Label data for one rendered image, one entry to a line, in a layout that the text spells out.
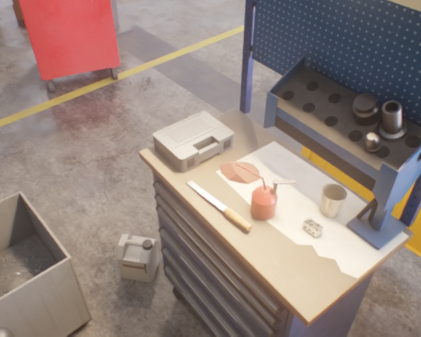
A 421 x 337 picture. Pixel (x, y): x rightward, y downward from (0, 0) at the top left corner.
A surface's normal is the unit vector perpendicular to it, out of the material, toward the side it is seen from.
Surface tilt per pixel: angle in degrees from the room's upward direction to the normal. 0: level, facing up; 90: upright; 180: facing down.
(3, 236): 90
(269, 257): 0
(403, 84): 90
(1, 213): 90
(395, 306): 0
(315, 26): 90
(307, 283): 0
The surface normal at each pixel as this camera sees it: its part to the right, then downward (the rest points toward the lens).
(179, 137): 0.00, -0.76
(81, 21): 0.38, 0.60
